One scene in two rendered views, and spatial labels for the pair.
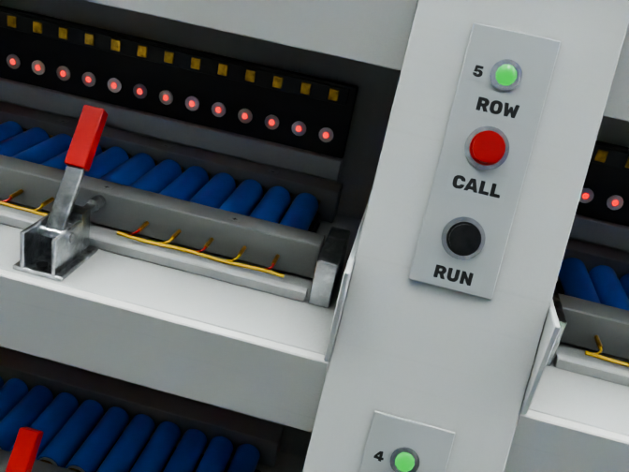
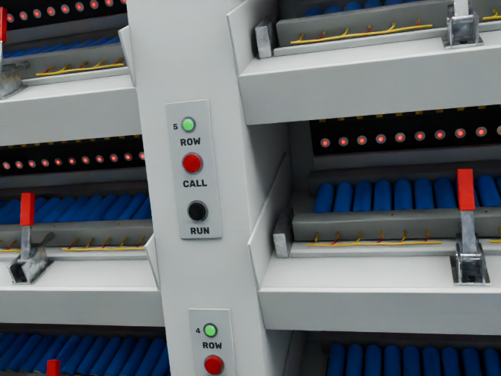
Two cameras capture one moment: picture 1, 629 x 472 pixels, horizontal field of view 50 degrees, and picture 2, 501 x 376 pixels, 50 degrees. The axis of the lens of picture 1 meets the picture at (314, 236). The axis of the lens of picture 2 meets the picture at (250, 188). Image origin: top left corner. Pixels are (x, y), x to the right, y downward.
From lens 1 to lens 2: 0.26 m
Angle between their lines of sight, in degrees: 11
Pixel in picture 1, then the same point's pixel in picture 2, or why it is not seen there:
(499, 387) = (241, 280)
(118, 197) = (59, 230)
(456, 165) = (182, 175)
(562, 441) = (283, 299)
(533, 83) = (202, 124)
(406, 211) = (168, 205)
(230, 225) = (115, 228)
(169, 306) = (85, 283)
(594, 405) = (304, 274)
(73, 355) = (52, 318)
